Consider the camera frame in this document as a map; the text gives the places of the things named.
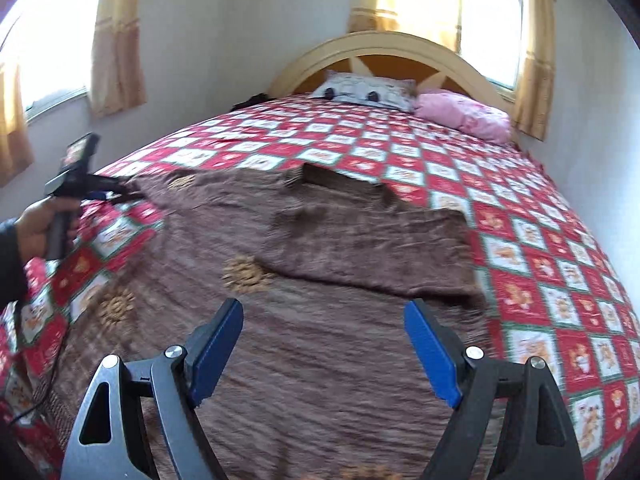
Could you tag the red checkered printed quilt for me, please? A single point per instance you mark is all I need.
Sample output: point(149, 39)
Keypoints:
point(525, 240)

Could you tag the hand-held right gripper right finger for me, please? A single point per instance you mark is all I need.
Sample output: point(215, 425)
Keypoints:
point(430, 350)

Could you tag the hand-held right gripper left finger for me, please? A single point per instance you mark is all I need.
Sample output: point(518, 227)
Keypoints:
point(220, 350)

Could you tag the brown knitted sweater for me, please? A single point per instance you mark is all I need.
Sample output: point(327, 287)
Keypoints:
point(300, 240)

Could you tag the window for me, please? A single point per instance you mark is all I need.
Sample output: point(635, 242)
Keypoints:
point(492, 25)
point(55, 35)

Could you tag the dark cloth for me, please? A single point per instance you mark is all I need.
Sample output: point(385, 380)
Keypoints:
point(250, 101)

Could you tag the cream wooden headboard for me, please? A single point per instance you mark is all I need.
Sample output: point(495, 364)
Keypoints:
point(400, 42)

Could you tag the person's left hand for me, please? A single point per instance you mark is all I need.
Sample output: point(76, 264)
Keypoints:
point(32, 225)

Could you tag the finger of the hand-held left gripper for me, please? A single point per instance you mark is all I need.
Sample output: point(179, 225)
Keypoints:
point(110, 187)

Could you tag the person's left forearm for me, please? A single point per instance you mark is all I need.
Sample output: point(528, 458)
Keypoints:
point(11, 260)

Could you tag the yellow curtain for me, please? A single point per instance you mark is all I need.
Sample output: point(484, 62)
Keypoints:
point(117, 50)
point(537, 60)
point(12, 130)
point(400, 0)

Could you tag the white patterned pillow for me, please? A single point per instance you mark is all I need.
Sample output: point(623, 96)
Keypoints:
point(360, 90)

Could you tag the pink pillow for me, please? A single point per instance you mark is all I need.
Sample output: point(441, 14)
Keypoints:
point(465, 112)

